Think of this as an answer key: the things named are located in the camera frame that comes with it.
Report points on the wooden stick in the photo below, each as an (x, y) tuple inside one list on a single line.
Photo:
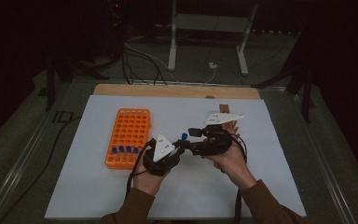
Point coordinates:
[(224, 109)]

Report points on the blue-capped clear test tube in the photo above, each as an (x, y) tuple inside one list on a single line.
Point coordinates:
[(184, 136), (129, 149), (114, 150), (121, 148), (135, 150)]

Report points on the white metal desk frame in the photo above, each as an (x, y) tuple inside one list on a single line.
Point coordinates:
[(208, 22)]

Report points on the person's right hand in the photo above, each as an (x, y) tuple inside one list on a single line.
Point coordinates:
[(233, 165)]

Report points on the black tripod stand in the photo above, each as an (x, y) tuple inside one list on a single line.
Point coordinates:
[(50, 90), (306, 99)]

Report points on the white table mat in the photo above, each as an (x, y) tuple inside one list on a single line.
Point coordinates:
[(183, 193)]

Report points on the metal floor rail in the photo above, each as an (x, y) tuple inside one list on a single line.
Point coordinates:
[(332, 174), (15, 174)]

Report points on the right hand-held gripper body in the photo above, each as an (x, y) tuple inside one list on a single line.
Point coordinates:
[(217, 141)]

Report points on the orange plastic test tube rack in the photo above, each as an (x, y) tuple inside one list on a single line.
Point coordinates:
[(130, 124)]

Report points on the person's left hand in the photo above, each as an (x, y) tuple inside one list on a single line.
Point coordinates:
[(147, 183)]

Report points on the white plug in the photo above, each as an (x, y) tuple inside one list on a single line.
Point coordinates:
[(212, 65)]

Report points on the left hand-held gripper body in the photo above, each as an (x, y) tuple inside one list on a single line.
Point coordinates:
[(163, 149)]

